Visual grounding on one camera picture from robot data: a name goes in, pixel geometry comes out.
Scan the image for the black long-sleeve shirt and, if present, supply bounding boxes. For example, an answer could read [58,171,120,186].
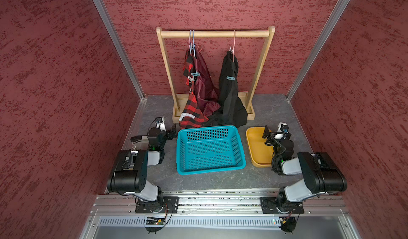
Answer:
[205,51,248,128]

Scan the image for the pink wire hanger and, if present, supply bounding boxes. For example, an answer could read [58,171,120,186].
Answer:
[230,30,237,62]

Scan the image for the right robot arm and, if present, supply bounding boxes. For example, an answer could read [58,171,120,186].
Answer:
[260,124,347,215]

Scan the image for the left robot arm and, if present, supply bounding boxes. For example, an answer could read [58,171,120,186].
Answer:
[107,125,177,214]

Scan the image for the yellow plastic tray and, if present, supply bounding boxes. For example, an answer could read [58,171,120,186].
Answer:
[245,127,274,168]

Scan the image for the red black plaid shirt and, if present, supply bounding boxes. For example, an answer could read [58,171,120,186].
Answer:
[179,51,208,129]

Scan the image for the teal plastic basket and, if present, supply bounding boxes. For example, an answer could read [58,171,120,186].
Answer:
[176,125,246,175]

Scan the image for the wooden clothes rack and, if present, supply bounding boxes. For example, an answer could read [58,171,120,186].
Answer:
[156,26,276,123]

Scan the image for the maroon satin shirt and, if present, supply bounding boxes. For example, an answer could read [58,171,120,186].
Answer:
[194,51,221,117]

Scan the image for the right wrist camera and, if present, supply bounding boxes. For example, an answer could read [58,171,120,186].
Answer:
[277,122,289,135]

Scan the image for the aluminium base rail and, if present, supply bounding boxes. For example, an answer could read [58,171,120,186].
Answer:
[88,189,352,233]

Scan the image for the blue wire hanger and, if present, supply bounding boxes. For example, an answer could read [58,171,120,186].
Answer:
[189,30,196,58]

